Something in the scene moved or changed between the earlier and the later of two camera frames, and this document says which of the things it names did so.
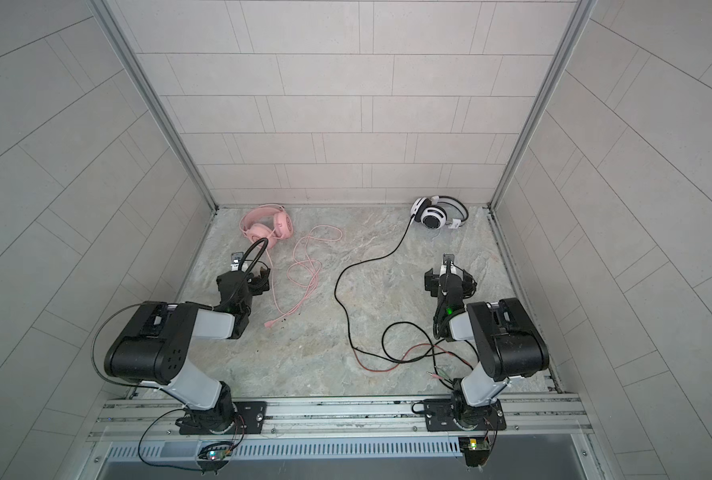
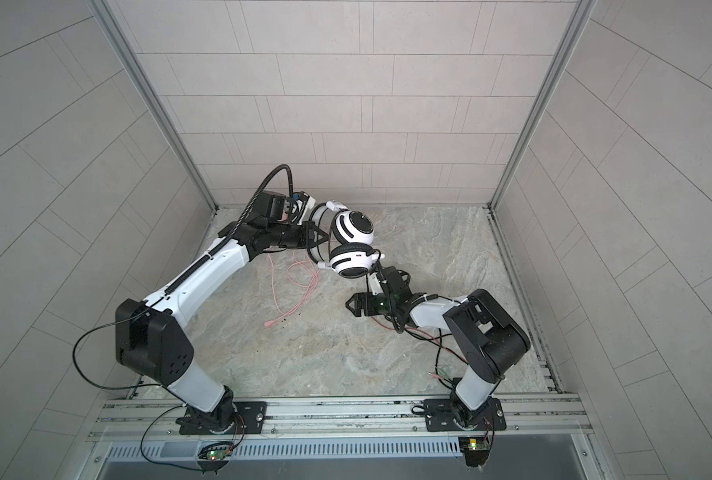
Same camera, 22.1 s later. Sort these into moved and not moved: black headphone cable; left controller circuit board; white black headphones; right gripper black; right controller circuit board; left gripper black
Moved: black headphone cable; left gripper black; white black headphones; right gripper black
Not moved: right controller circuit board; left controller circuit board
